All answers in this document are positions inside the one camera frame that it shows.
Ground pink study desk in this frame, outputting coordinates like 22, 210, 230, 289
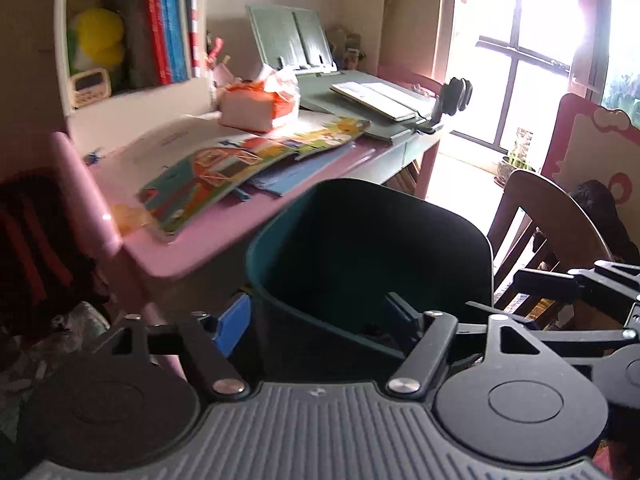
50, 78, 442, 312

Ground colourful picture book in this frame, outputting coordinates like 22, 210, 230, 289
136, 112, 371, 237

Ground red black backpack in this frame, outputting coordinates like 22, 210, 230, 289
1, 171, 108, 335

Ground white bookshelf hutch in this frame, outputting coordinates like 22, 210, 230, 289
53, 0, 210, 156

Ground orange tissue pack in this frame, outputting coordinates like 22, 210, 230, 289
218, 67, 300, 133

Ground open white book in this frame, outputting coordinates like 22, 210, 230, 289
330, 81, 419, 122

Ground small digital timer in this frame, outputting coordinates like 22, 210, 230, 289
67, 67, 112, 110

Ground yellow plush toy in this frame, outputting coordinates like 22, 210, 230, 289
67, 6, 125, 73

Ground green book stand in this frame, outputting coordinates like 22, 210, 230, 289
247, 4, 337, 74

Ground red and blue books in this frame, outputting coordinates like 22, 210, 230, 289
122, 0, 201, 88

